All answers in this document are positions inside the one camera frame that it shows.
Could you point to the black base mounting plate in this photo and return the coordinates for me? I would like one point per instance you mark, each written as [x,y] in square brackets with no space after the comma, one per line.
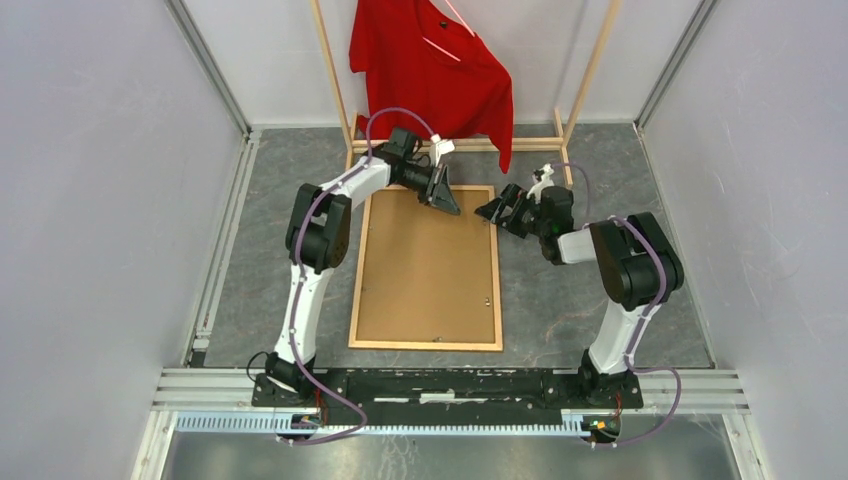
[451,397]

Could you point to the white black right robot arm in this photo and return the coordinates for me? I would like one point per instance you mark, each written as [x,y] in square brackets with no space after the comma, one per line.
[638,266]

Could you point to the red t-shirt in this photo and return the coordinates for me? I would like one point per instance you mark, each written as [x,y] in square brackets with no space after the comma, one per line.
[415,88]

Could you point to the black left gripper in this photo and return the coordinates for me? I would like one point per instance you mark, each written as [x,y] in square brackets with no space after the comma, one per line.
[442,198]

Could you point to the aluminium rail frame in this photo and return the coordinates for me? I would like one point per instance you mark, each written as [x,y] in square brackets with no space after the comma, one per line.
[549,314]

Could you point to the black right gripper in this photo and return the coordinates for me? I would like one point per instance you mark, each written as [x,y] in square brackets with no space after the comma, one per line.
[515,199]

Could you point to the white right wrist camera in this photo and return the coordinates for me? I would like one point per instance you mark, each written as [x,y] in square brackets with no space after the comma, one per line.
[542,179]

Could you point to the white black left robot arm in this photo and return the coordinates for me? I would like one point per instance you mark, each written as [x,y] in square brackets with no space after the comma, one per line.
[318,238]

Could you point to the grey slotted cable duct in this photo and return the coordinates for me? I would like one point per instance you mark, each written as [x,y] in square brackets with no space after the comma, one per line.
[302,424]

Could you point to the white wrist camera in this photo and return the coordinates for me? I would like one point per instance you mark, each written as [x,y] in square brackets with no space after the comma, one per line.
[542,179]
[438,148]

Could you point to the brown wooden picture frame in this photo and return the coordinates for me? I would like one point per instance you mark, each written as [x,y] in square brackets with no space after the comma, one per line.
[424,344]

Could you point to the brown fibreboard backing board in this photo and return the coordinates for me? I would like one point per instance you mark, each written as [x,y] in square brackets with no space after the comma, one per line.
[424,265]

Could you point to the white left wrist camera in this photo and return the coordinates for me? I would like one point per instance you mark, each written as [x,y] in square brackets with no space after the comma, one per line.
[438,148]

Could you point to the pink clothes hanger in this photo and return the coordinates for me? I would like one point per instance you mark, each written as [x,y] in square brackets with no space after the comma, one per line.
[449,36]

